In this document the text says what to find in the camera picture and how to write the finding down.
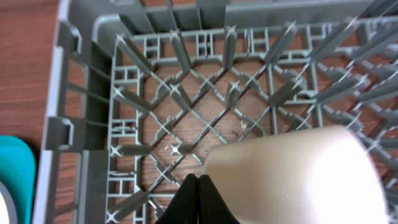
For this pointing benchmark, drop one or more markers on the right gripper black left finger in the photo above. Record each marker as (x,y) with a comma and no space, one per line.
(183,208)

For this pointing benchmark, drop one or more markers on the large white plate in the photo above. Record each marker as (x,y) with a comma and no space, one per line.
(8,209)

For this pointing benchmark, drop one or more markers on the white cup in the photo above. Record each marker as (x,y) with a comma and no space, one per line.
(321,175)

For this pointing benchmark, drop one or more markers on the teal plastic tray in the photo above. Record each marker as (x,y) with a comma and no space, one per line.
(18,174)

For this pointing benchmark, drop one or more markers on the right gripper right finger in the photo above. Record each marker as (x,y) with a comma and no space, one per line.
(211,207)

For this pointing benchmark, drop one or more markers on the grey dish rack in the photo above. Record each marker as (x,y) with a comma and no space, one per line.
(138,94)

